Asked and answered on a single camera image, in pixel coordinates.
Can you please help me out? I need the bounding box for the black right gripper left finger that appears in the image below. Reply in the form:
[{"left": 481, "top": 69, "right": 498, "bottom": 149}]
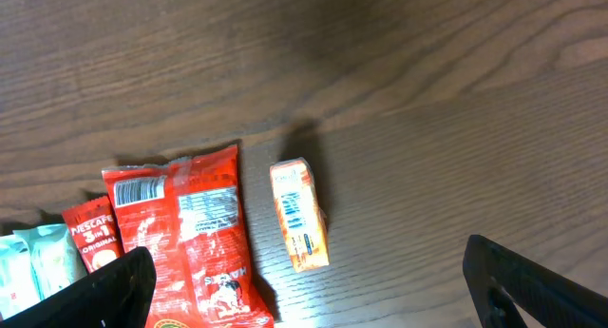
[{"left": 1, "top": 247, "right": 156, "bottom": 328}]

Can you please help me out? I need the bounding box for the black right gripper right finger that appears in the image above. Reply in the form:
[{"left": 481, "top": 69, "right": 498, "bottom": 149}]
[{"left": 463, "top": 235, "right": 607, "bottom": 328}]

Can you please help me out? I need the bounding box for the red Nescafe coffee sachet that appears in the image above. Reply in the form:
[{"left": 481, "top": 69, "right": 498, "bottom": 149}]
[{"left": 62, "top": 196, "right": 124, "bottom": 273}]

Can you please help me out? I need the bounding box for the white green wipes pack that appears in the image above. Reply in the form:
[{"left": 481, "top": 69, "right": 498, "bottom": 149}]
[{"left": 1, "top": 223, "right": 87, "bottom": 320}]

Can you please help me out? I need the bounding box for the red snack bag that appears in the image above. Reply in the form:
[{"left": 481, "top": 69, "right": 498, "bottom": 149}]
[{"left": 102, "top": 145, "right": 274, "bottom": 328}]

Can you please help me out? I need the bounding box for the small orange carton box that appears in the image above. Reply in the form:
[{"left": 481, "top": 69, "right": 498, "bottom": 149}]
[{"left": 270, "top": 158, "right": 330, "bottom": 273}]

